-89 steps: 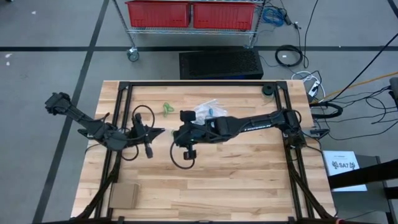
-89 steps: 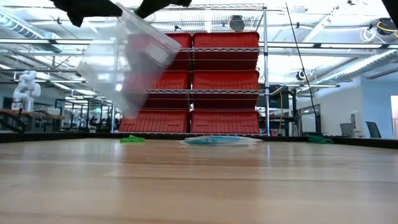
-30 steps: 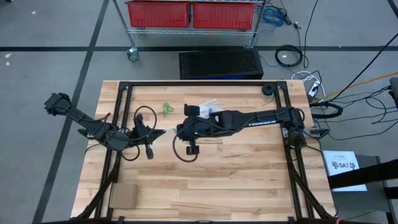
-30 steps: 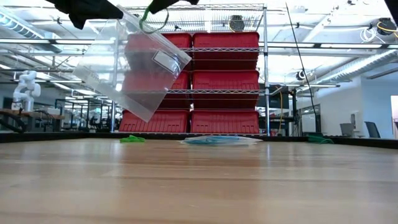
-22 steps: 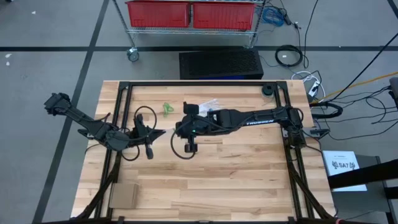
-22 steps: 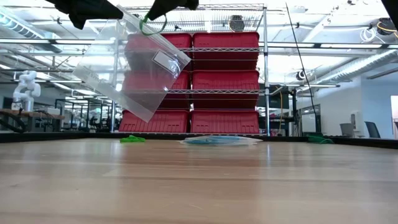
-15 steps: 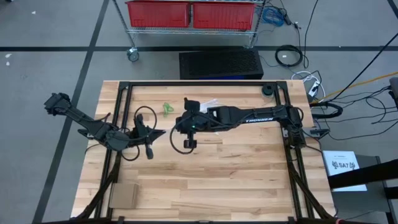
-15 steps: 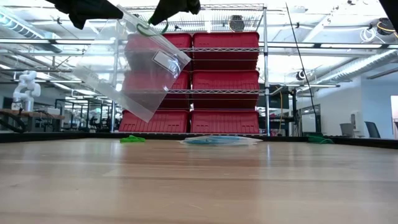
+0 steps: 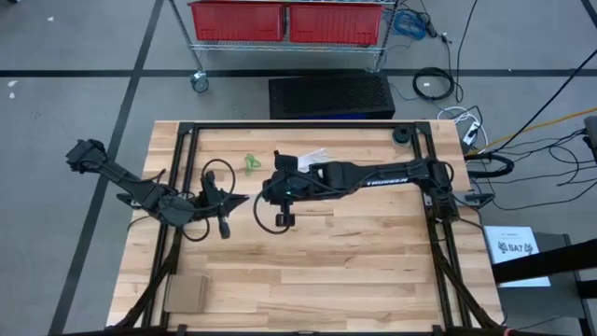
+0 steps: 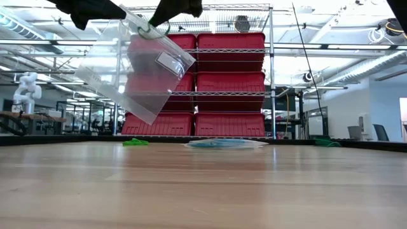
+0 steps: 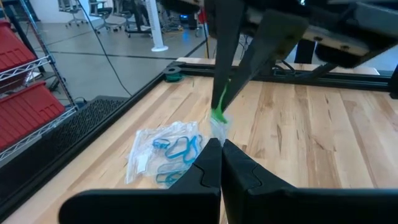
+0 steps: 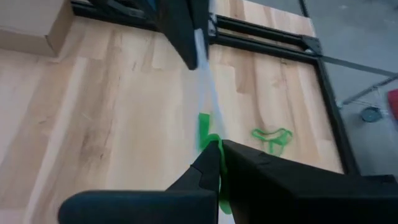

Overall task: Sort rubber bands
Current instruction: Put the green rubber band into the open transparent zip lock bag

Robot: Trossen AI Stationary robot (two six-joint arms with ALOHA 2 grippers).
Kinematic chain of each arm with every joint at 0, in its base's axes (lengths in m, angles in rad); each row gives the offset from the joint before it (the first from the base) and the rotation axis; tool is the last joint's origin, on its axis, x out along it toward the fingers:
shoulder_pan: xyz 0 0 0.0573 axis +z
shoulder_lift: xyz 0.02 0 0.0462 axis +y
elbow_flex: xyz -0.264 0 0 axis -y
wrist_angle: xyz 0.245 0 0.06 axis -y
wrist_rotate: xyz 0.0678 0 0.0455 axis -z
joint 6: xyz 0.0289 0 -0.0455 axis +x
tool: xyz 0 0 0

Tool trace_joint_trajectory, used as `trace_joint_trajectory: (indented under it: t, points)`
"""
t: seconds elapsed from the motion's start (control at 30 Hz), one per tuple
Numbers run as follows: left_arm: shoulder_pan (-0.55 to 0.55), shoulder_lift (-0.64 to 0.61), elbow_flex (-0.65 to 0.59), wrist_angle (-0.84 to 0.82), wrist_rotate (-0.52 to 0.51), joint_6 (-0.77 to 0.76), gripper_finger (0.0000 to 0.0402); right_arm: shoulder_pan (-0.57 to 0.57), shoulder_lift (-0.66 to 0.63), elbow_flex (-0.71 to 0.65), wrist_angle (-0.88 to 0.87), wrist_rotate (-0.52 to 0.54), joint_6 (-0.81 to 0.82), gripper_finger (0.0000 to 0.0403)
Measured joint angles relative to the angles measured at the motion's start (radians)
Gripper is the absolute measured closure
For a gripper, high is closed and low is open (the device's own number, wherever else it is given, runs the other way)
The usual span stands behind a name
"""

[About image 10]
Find red plastic storage bin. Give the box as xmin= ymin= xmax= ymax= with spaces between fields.
xmin=194 ymin=111 xmax=266 ymax=137
xmin=127 ymin=33 xmax=197 ymax=73
xmin=121 ymin=111 xmax=194 ymax=137
xmin=197 ymin=32 xmax=266 ymax=73
xmin=195 ymin=71 xmax=266 ymax=113
xmin=124 ymin=71 xmax=195 ymax=111

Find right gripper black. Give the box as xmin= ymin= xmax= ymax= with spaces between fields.
xmin=148 ymin=0 xmax=204 ymax=28

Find round grey ceiling fixture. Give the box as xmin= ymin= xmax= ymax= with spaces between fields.
xmin=233 ymin=15 xmax=252 ymax=32

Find black ceiling cord reel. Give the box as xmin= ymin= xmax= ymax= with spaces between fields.
xmin=383 ymin=18 xmax=407 ymax=38

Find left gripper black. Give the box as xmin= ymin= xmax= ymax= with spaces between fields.
xmin=55 ymin=0 xmax=127 ymax=31

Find white wall dispenser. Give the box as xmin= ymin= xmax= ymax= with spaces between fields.
xmin=358 ymin=113 xmax=370 ymax=133

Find light green rubber band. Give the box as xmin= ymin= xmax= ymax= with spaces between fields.
xmin=122 ymin=137 xmax=149 ymax=148
xmin=137 ymin=22 xmax=172 ymax=41

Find wide blue rubber band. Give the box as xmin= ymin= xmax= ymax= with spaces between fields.
xmin=190 ymin=141 xmax=252 ymax=149

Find dark office chair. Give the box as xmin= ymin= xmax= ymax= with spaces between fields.
xmin=372 ymin=123 xmax=390 ymax=142
xmin=347 ymin=125 xmax=364 ymax=142

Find thin black hanging cable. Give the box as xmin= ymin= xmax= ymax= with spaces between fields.
xmin=291 ymin=2 xmax=328 ymax=137

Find wooden workbench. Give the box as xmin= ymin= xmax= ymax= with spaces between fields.
xmin=0 ymin=111 xmax=67 ymax=136

